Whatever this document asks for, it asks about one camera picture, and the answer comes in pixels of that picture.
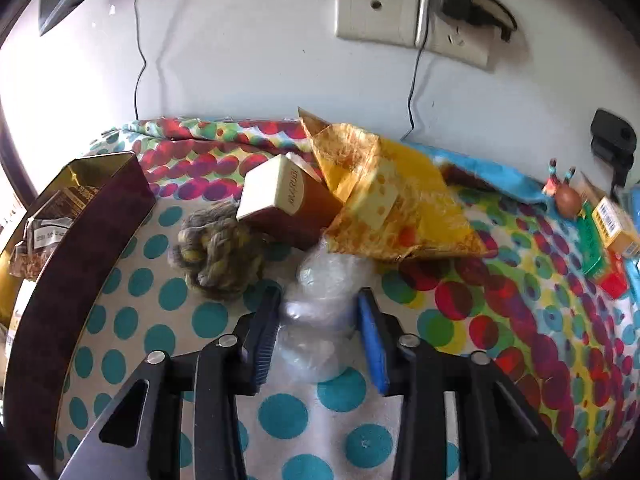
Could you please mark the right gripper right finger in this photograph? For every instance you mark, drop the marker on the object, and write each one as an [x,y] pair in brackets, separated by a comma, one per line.
[461,416]

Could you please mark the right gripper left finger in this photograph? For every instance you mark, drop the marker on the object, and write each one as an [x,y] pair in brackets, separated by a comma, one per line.
[138,434]

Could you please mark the olive yarn rope ball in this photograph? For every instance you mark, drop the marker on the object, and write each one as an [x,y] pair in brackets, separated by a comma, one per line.
[217,253]

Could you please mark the clear plastic white item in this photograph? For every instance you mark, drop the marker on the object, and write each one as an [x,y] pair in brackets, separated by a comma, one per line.
[318,315]

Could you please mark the brown snack packet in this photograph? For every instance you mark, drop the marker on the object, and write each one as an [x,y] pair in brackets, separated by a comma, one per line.
[45,230]

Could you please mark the yellow snack bag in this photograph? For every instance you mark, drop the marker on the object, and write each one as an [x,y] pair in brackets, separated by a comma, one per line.
[395,203]

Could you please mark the red white carton box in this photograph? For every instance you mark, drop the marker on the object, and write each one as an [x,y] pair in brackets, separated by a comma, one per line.
[281,200]

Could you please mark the polka dot cloth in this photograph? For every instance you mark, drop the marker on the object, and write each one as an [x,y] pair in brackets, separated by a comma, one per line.
[571,349]

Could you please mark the gold and maroon storage box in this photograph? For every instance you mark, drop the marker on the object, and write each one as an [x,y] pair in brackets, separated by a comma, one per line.
[64,294]

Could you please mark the red green medicine box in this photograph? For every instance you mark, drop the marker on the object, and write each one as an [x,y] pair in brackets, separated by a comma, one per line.
[600,266]

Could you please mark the yellow medicine box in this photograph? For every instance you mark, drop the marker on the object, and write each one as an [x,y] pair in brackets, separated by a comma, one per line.
[615,227]

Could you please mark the brown reindeer toy figure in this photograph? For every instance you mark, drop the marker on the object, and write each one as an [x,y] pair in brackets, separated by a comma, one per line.
[567,200]

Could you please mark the blue cloth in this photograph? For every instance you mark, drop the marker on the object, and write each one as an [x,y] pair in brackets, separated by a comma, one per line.
[483,173]

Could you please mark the black clamp mount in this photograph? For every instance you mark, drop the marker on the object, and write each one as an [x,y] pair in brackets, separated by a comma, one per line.
[614,142]

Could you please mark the white wall socket plate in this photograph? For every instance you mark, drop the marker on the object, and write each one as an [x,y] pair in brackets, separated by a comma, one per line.
[414,24]

